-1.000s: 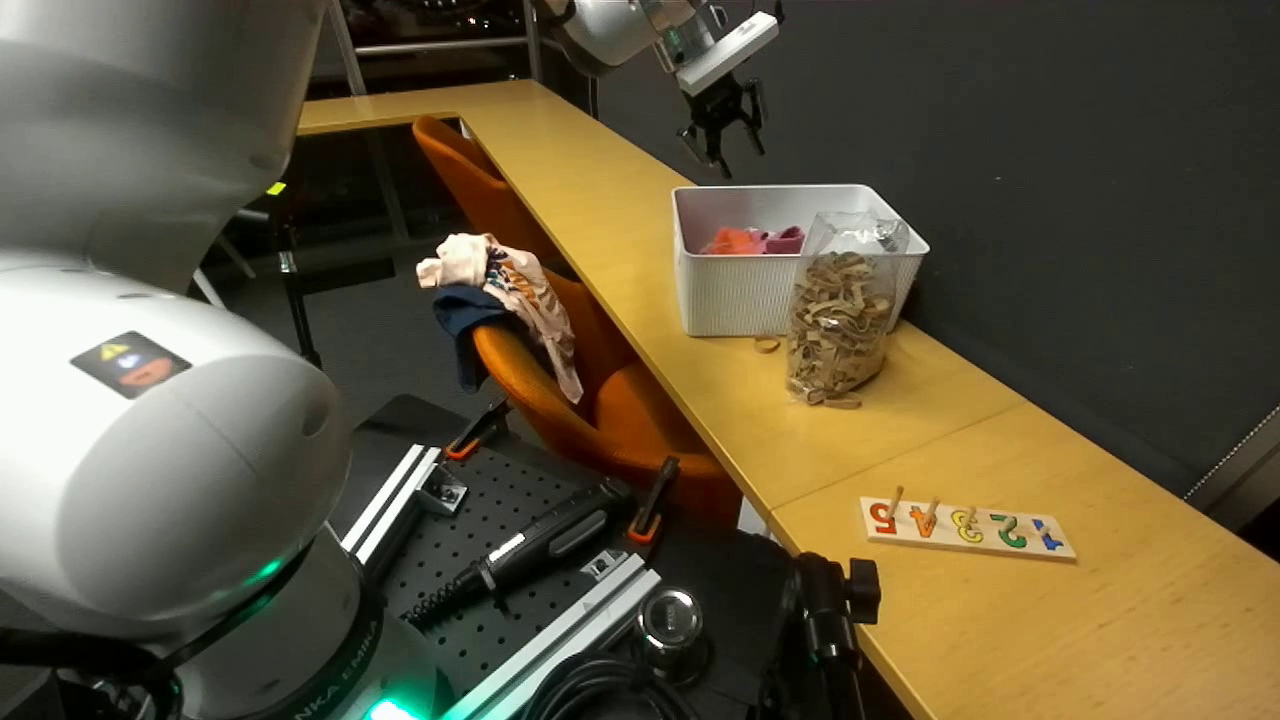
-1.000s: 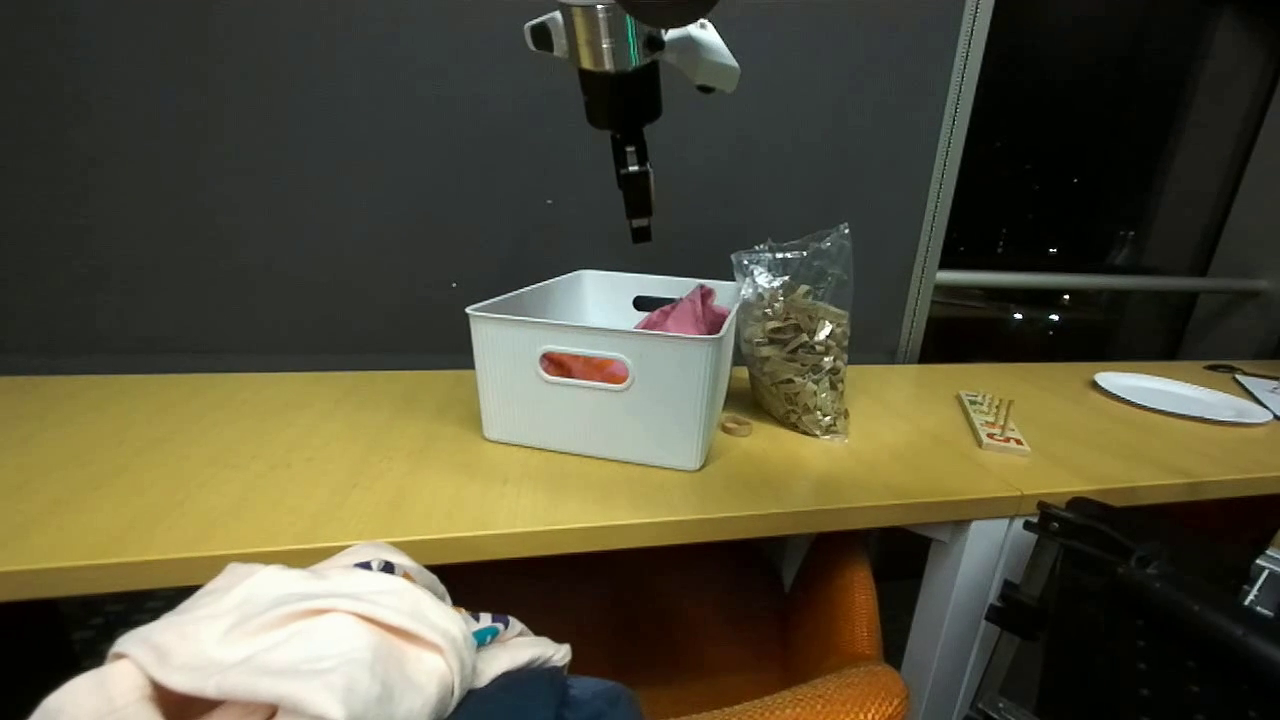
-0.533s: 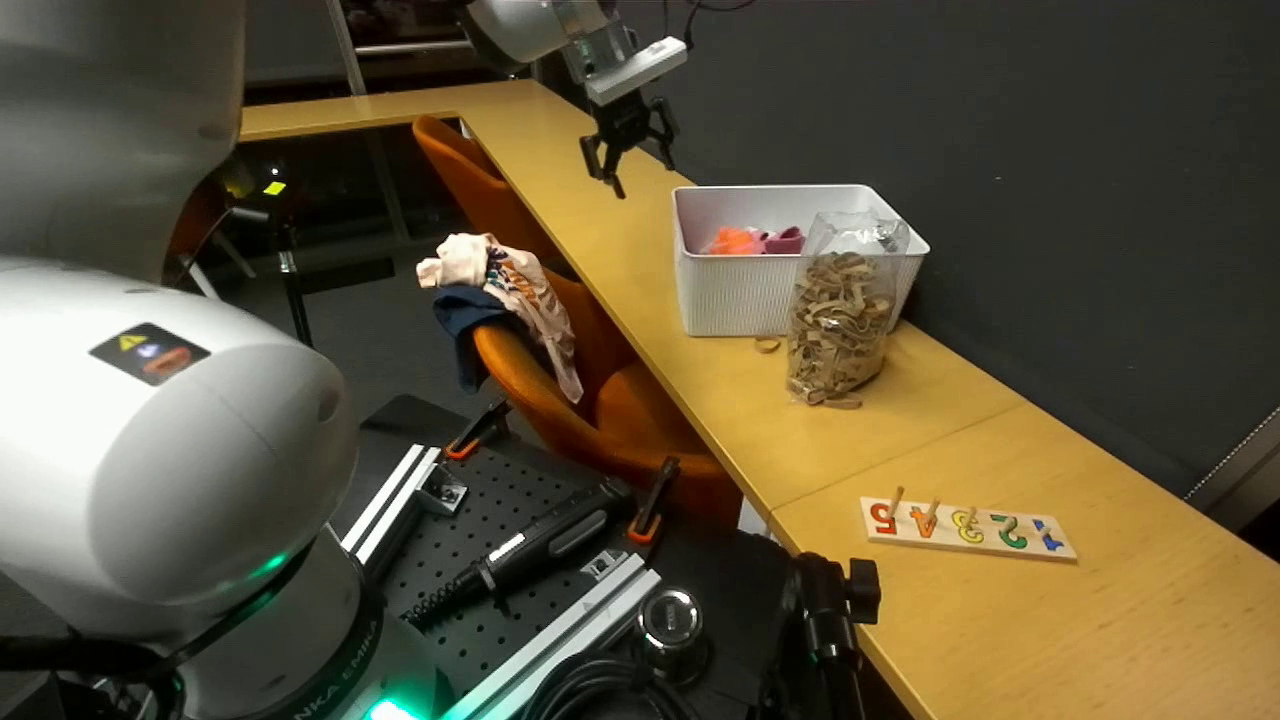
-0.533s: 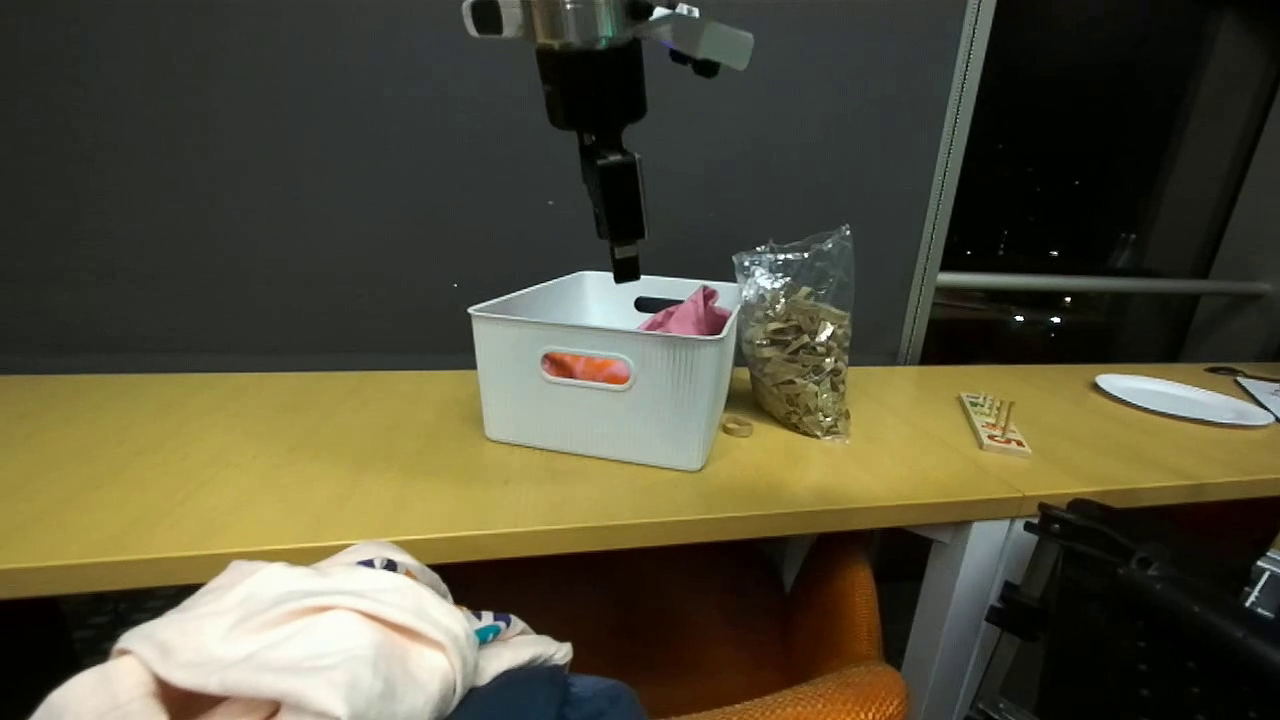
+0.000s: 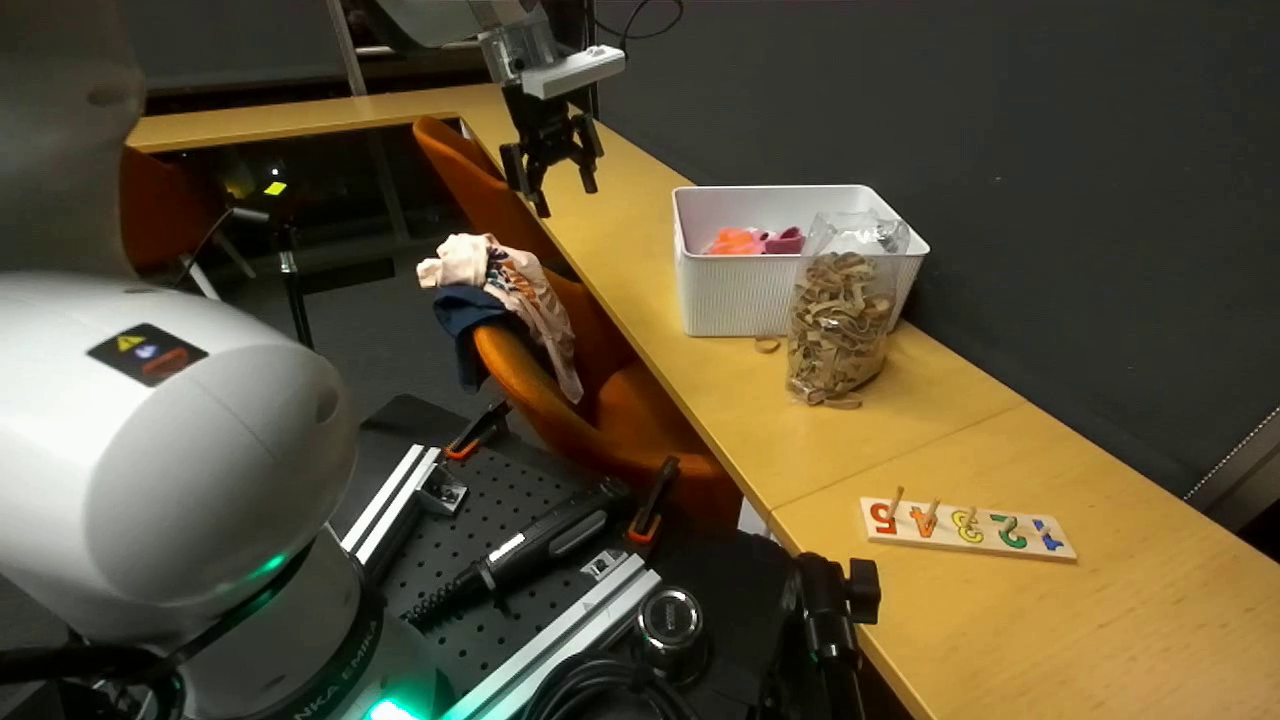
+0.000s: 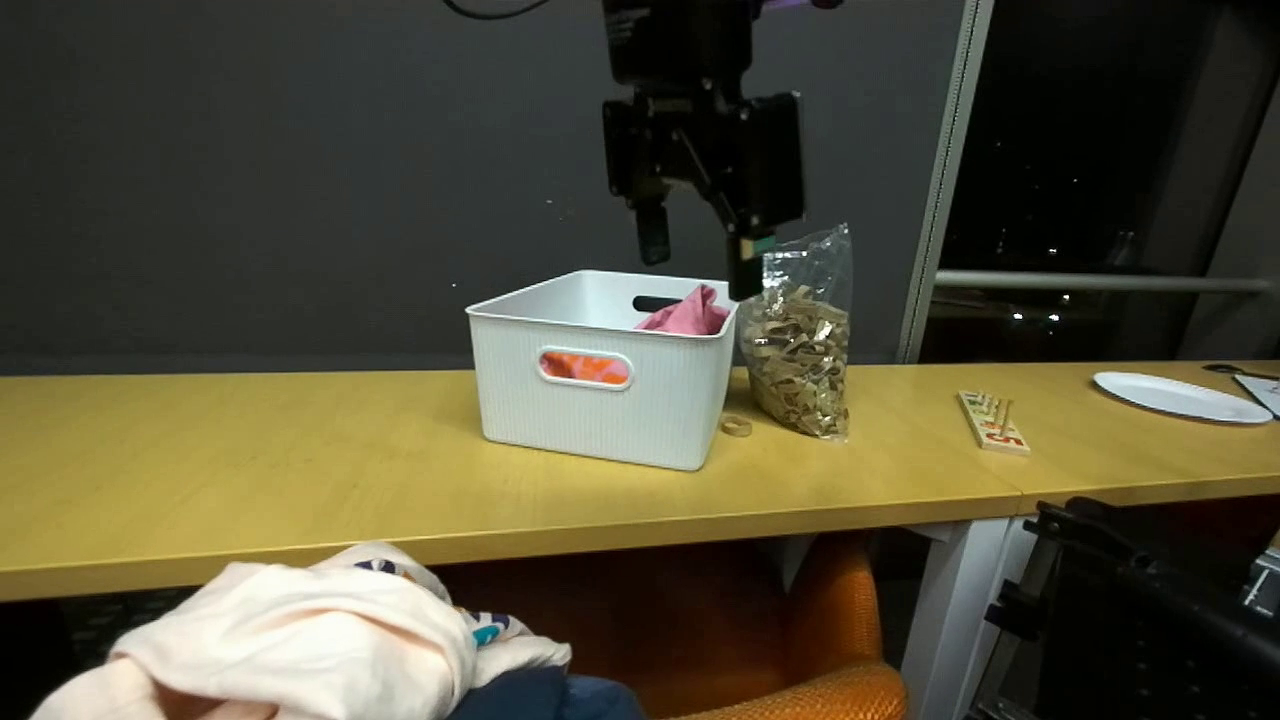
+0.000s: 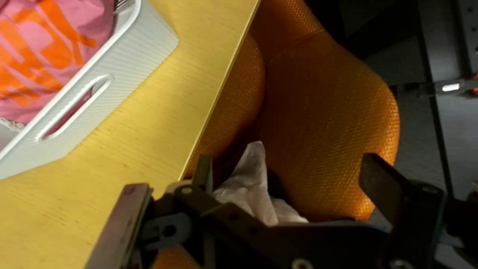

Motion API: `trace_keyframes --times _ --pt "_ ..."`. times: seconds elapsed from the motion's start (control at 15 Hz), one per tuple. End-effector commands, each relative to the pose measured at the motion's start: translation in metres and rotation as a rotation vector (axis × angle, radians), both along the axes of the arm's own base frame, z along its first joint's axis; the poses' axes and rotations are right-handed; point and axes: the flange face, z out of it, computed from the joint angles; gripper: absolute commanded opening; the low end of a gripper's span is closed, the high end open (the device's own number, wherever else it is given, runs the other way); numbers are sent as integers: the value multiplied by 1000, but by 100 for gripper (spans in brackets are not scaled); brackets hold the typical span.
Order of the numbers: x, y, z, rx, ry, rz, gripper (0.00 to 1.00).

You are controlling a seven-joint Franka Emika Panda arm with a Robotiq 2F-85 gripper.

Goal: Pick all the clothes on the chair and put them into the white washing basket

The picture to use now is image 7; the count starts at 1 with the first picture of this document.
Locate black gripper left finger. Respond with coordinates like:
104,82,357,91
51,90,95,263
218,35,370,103
82,182,154,269

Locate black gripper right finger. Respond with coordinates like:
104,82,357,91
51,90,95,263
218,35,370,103
358,151,448,269

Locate white printed cloth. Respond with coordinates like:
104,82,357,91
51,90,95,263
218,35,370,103
212,139,310,229

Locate pink orange striped cloth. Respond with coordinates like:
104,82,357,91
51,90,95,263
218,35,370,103
0,0,119,127

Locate orange mesh office chair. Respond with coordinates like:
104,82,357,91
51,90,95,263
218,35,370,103
152,0,403,269

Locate white plastic washing basket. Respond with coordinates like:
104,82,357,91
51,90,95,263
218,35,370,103
0,0,181,181

